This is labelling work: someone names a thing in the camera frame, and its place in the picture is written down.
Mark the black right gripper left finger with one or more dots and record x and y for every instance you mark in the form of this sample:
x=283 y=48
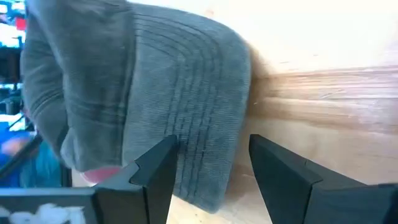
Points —
x=155 y=189

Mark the computer monitor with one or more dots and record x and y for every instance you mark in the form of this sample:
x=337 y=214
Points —
x=9 y=40

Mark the black table frame bar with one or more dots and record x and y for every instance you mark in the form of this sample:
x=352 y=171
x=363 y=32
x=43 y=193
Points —
x=18 y=160

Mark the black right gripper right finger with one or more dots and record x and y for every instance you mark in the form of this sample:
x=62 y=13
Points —
x=298 y=193

